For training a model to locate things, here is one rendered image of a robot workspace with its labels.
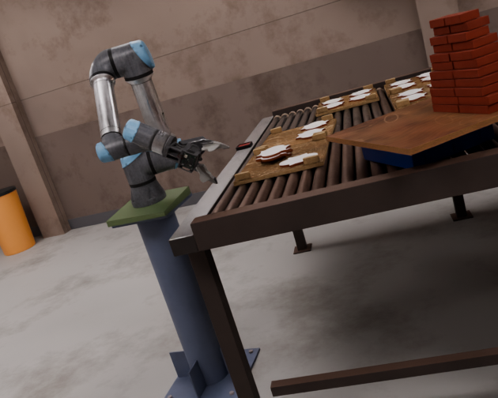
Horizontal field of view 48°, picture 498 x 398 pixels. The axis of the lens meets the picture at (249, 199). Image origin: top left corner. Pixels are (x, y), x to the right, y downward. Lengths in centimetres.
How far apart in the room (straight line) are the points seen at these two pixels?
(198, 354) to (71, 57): 409
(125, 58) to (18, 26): 422
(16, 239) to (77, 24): 235
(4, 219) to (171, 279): 415
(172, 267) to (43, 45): 415
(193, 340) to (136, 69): 120
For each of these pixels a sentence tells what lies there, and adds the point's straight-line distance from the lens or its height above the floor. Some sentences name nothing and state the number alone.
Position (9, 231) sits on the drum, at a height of 26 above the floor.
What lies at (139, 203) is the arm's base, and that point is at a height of 92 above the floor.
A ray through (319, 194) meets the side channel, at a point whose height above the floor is 95.
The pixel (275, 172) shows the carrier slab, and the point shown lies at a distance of 208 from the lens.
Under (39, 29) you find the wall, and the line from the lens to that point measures 625.
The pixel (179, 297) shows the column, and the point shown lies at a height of 47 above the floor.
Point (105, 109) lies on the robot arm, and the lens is 212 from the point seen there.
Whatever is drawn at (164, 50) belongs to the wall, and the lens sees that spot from 559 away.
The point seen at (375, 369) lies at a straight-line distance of 202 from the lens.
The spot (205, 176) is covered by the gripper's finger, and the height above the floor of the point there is 103.
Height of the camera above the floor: 142
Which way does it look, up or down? 15 degrees down
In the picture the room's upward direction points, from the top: 17 degrees counter-clockwise
